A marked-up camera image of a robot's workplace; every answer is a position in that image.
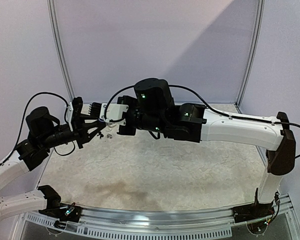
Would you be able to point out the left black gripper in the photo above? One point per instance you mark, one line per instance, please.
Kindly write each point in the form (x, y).
(78, 131)

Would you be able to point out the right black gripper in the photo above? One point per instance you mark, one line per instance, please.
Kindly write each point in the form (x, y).
(125, 120)

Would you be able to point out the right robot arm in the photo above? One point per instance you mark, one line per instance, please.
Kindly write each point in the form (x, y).
(153, 109)

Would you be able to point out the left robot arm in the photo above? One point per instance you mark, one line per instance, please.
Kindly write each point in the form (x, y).
(46, 132)

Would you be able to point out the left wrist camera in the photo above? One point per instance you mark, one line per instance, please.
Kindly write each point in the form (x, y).
(73, 109)

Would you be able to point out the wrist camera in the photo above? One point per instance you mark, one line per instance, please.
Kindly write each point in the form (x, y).
(73, 109)
(112, 113)

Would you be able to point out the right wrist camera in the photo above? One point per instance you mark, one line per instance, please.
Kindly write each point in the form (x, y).
(112, 113)

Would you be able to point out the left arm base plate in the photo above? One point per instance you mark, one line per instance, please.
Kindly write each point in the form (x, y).
(65, 213)

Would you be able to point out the aluminium front rail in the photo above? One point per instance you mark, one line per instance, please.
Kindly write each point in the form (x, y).
(205, 224)

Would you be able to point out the left aluminium corner post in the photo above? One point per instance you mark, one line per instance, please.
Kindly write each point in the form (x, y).
(51, 4)

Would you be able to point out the aluminium corner post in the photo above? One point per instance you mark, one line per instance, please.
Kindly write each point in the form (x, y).
(51, 4)
(252, 52)

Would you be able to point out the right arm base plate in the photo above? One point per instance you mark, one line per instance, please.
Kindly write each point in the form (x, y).
(252, 211)

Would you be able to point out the right aluminium corner post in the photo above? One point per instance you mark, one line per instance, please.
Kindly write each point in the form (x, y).
(252, 52)

